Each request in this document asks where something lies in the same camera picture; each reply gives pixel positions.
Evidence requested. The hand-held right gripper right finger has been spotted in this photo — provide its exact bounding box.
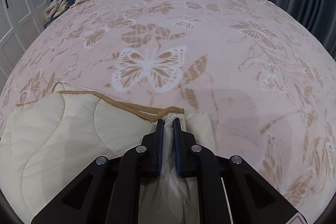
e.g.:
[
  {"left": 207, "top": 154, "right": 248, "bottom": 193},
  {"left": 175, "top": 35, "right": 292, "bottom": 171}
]
[{"left": 173, "top": 118, "right": 307, "bottom": 224}]

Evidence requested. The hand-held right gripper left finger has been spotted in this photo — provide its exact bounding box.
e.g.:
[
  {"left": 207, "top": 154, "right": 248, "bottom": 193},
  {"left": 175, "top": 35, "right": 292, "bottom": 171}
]
[{"left": 31, "top": 119, "right": 164, "bottom": 224}]

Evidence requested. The cream quilted jacket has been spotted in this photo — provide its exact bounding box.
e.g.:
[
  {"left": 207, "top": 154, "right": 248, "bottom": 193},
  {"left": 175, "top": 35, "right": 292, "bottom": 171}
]
[{"left": 0, "top": 82, "right": 218, "bottom": 224}]

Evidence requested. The pink butterfly bed blanket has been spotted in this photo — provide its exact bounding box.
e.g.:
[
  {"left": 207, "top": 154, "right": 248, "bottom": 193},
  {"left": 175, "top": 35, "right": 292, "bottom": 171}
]
[{"left": 0, "top": 0, "right": 336, "bottom": 203}]

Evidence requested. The pile of cream cloth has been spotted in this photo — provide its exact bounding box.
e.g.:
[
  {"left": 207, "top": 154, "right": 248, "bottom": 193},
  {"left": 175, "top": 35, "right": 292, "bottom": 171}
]
[{"left": 45, "top": 0, "right": 71, "bottom": 20}]

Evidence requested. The white panelled wardrobe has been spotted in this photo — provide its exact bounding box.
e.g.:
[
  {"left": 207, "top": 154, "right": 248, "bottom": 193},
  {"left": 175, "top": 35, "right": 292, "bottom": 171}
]
[{"left": 0, "top": 0, "right": 51, "bottom": 64}]

